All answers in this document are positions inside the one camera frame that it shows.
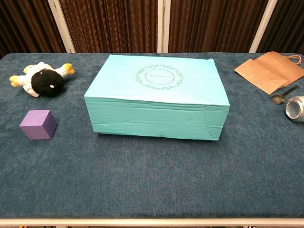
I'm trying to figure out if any light blue cardboard shoe box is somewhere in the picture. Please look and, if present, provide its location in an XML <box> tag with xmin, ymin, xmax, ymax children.
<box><xmin>84</xmin><ymin>54</ymin><xmax>230</xmax><ymax>142</ymax></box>

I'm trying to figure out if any dark blue table cloth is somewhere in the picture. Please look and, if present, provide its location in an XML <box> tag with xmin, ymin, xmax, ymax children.
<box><xmin>0</xmin><ymin>52</ymin><xmax>304</xmax><ymax>219</ymax></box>

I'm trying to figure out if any brown corrugated partition panel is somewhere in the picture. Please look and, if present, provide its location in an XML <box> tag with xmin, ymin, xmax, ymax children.
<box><xmin>58</xmin><ymin>0</ymin><xmax>159</xmax><ymax>54</ymax></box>
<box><xmin>257</xmin><ymin>0</ymin><xmax>304</xmax><ymax>54</ymax></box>
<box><xmin>0</xmin><ymin>0</ymin><xmax>67</xmax><ymax>57</ymax></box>
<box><xmin>168</xmin><ymin>0</ymin><xmax>268</xmax><ymax>53</ymax></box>

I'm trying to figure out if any white black yellow plush toy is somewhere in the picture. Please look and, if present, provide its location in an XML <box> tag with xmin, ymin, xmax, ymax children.
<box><xmin>9</xmin><ymin>61</ymin><xmax>75</xmax><ymax>98</ymax></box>

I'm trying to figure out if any purple cube block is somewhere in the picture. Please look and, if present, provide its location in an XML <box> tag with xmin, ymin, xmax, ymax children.
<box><xmin>19</xmin><ymin>109</ymin><xmax>58</xmax><ymax>141</ymax></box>

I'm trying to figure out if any brown paper bag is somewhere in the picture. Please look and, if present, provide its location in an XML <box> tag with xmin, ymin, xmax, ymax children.
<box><xmin>234</xmin><ymin>51</ymin><xmax>304</xmax><ymax>95</ymax></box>

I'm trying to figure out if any small black spoon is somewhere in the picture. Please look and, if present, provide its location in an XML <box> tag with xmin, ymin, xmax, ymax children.
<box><xmin>271</xmin><ymin>85</ymin><xmax>300</xmax><ymax>105</ymax></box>

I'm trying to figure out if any blue silver soda can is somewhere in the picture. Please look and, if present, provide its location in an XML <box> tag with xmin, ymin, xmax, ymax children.
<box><xmin>285</xmin><ymin>95</ymin><xmax>304</xmax><ymax>123</ymax></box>

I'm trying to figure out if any white partition frame post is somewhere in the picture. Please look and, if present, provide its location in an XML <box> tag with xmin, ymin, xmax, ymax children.
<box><xmin>248</xmin><ymin>0</ymin><xmax>278</xmax><ymax>53</ymax></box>
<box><xmin>48</xmin><ymin>0</ymin><xmax>76</xmax><ymax>54</ymax></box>
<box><xmin>157</xmin><ymin>0</ymin><xmax>170</xmax><ymax>53</ymax></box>

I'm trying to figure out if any white table frame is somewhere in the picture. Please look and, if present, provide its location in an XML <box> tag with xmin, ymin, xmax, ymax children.
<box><xmin>0</xmin><ymin>218</ymin><xmax>304</xmax><ymax>228</ymax></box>

